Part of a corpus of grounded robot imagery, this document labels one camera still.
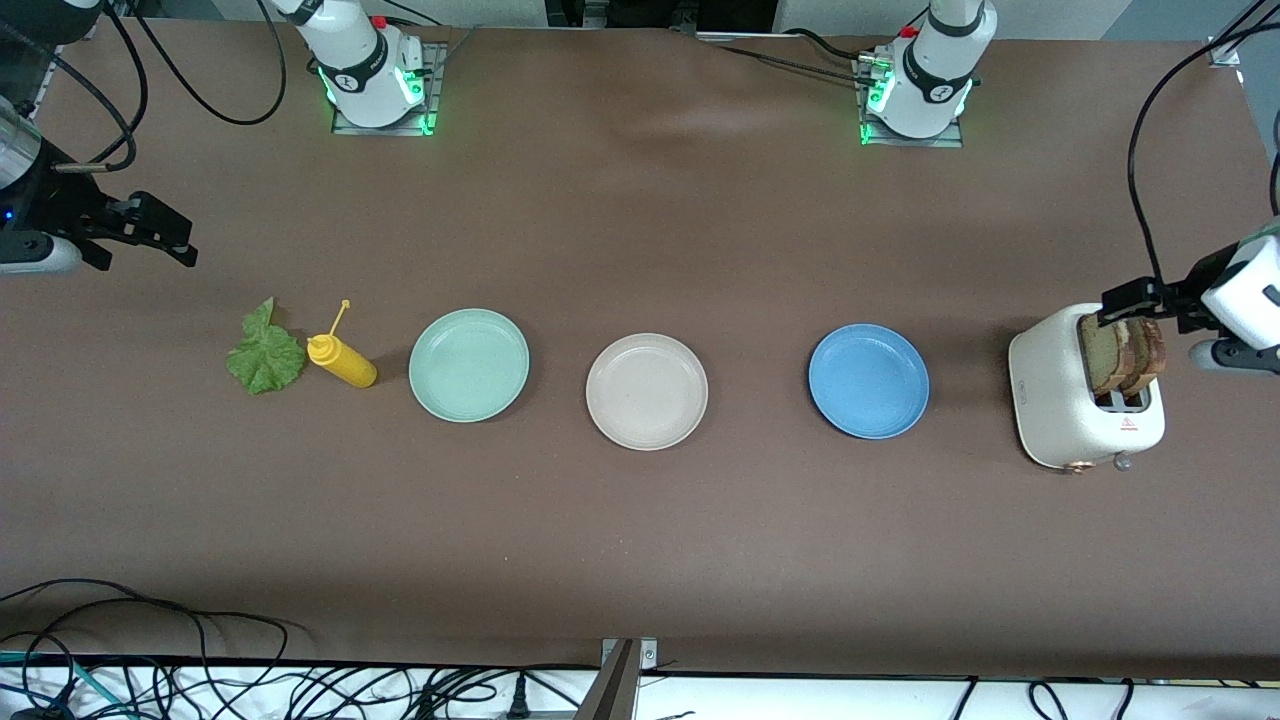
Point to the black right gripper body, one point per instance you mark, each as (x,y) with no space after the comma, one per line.
(52,205)

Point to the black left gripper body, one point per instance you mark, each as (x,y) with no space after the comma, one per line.
(1196,281)

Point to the brown bread slice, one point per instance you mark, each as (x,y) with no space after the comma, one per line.
(1100,355)
(1148,355)

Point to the green lettuce leaf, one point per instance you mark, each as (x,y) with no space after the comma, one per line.
(265,360)

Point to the yellow mustard squeeze bottle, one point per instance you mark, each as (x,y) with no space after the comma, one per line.
(345,365)

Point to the blue plate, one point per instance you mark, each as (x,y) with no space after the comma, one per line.
(868,382)

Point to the mint green plate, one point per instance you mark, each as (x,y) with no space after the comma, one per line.
(469,366)

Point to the beige plate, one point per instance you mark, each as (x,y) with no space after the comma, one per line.
(647,392)

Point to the white two-slot toaster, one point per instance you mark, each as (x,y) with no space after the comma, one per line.
(1060,400)

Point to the black power plug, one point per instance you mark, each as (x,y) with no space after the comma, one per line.
(517,700)

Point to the aluminium frame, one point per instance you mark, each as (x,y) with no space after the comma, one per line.
(38,95)

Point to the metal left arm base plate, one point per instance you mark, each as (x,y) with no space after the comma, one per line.
(950,142)

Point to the metal corner bracket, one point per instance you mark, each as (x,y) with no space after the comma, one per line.
(1224,52)

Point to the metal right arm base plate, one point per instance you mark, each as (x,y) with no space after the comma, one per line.
(436,90)

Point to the metal table edge bracket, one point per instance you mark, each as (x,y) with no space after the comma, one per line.
(620,690)

